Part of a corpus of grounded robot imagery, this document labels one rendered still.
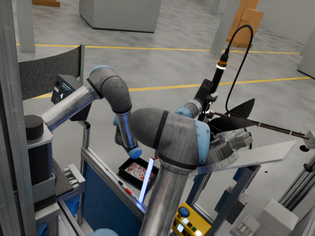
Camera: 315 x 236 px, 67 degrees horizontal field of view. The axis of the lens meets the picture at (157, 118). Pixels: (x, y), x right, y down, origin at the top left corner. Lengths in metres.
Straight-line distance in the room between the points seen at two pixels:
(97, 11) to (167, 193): 6.63
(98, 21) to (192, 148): 6.67
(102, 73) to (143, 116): 0.52
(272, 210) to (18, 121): 1.36
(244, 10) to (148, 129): 8.90
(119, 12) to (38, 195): 6.73
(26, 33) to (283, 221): 4.79
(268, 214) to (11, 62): 1.40
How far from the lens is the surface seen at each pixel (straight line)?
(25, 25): 5.13
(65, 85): 1.55
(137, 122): 0.66
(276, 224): 1.56
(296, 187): 1.72
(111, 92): 1.05
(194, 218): 1.16
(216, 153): 1.39
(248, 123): 1.26
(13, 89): 0.48
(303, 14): 14.88
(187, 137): 0.63
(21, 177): 0.62
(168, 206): 0.70
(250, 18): 9.22
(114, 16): 7.30
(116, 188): 1.48
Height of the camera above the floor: 1.97
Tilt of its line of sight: 33 degrees down
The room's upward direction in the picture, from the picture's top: 15 degrees clockwise
